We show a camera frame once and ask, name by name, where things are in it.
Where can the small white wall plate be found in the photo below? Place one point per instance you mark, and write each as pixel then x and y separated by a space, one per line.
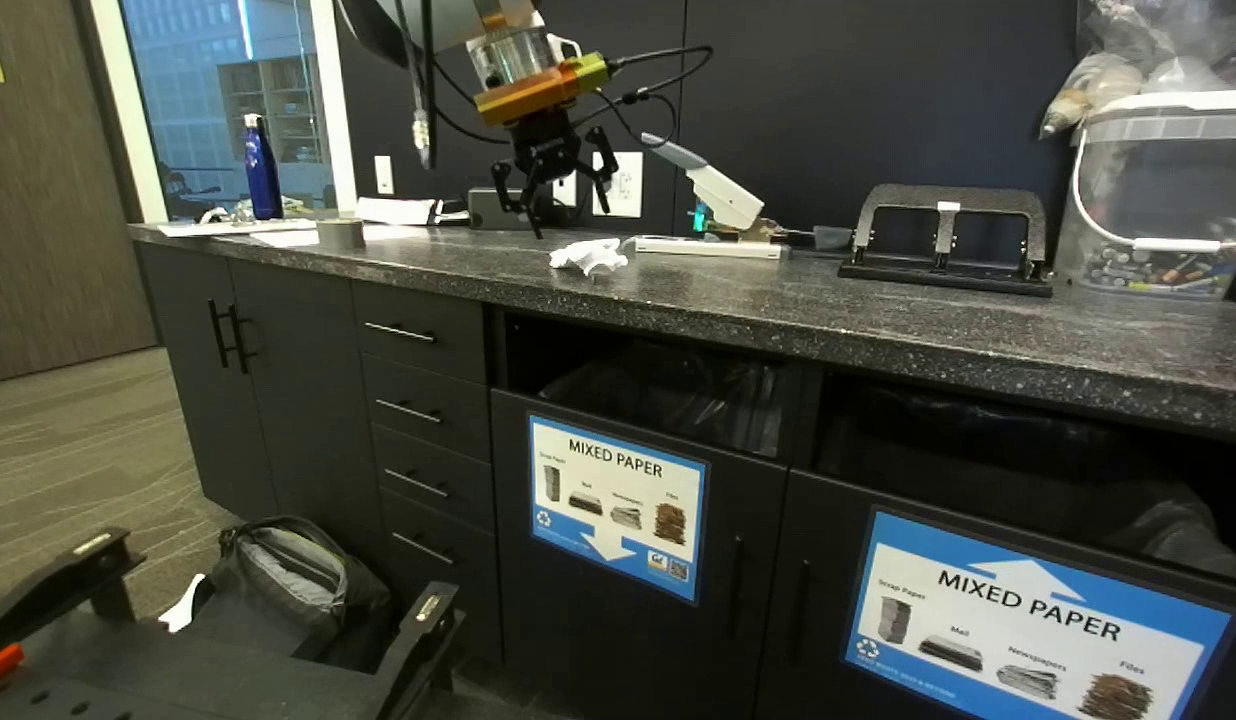
pixel 567 195

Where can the white wall power outlet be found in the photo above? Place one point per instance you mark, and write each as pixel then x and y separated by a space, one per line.
pixel 631 195

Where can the blue sign upward arrow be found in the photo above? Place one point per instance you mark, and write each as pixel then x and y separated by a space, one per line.
pixel 1031 626

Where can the black power adapter box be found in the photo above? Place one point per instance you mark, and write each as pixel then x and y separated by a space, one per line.
pixel 489 210

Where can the white cloth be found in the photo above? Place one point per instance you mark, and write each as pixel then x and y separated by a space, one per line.
pixel 589 258

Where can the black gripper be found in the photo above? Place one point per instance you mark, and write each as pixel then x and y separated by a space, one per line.
pixel 555 138

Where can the black bin cabinet door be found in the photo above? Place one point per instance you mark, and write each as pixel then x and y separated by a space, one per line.
pixel 818 600
pixel 742 642

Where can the black grey backpack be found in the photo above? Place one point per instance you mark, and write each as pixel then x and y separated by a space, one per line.
pixel 298 575

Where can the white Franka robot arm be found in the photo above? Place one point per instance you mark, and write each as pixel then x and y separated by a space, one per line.
pixel 516 54

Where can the white paper scrap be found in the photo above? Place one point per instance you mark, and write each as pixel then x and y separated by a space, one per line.
pixel 183 611

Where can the white spray bottle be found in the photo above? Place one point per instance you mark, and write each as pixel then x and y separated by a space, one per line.
pixel 720 197

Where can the blue water bottle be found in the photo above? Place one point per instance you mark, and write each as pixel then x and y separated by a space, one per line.
pixel 263 173

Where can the clear plastic bag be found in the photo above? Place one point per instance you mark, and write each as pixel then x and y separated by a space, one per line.
pixel 1136 32

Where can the clear plastic storage container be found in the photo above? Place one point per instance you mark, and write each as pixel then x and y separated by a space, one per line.
pixel 1163 186

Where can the white paper sheet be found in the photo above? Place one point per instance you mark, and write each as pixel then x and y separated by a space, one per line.
pixel 203 230
pixel 284 239

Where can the blue sign downward arrow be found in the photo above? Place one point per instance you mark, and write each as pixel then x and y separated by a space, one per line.
pixel 619 506

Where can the white light switch plate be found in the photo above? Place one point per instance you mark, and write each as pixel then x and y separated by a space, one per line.
pixel 385 173

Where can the flat white box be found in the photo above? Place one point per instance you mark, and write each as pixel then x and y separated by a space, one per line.
pixel 396 210

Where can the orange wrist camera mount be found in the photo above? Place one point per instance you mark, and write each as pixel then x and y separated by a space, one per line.
pixel 543 88

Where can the white window frame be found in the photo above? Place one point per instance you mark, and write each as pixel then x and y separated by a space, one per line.
pixel 126 106

